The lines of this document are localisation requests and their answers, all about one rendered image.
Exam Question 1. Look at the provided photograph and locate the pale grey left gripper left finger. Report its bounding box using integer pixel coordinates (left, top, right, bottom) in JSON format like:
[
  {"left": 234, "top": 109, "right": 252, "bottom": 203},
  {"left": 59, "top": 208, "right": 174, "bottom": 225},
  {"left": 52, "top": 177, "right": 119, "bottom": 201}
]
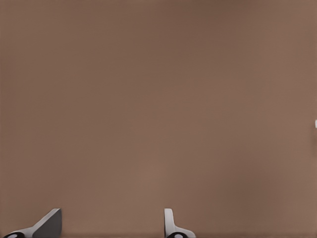
[{"left": 1, "top": 208, "right": 62, "bottom": 238}]

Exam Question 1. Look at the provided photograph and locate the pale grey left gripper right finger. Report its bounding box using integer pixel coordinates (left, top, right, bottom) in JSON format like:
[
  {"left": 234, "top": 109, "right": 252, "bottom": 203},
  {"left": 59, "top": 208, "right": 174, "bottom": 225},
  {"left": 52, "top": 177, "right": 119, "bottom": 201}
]
[{"left": 164, "top": 208, "right": 197, "bottom": 238}]

